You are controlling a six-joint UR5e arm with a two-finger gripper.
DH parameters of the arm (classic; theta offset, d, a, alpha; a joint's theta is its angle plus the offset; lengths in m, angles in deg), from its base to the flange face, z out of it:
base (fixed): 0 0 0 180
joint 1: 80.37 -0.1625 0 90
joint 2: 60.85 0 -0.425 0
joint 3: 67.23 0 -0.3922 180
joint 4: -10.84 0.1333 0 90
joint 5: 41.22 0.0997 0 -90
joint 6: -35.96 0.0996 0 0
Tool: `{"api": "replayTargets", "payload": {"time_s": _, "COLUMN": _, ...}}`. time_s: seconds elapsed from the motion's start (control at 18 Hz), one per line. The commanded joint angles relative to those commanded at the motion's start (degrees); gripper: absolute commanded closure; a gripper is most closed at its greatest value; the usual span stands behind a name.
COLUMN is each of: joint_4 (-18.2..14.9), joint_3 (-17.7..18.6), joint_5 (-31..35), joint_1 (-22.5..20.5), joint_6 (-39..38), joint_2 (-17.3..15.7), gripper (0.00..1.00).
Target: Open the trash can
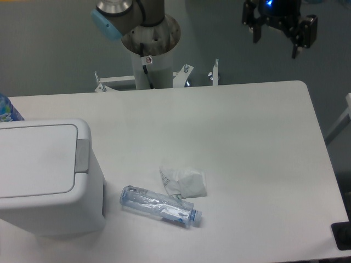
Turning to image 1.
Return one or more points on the crushed clear plastic bottle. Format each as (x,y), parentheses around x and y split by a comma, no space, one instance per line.
(160,205)

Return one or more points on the white frame at right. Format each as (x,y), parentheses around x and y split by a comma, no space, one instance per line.
(341,123)

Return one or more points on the white pedestal base frame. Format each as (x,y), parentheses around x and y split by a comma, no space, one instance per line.
(180,79)

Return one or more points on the white plastic trash can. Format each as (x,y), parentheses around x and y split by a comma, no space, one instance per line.
(51,181)

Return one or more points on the blue labelled bottle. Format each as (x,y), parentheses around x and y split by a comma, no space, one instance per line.
(8,112)

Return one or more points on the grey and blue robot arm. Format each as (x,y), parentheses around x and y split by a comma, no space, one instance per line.
(115,19)

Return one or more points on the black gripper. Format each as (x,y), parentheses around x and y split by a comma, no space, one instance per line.
(281,13)

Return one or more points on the crumpled white plastic wrapper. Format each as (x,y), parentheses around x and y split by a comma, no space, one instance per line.
(184,183)

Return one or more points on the black clamp at table edge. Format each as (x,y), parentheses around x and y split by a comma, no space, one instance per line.
(341,233)

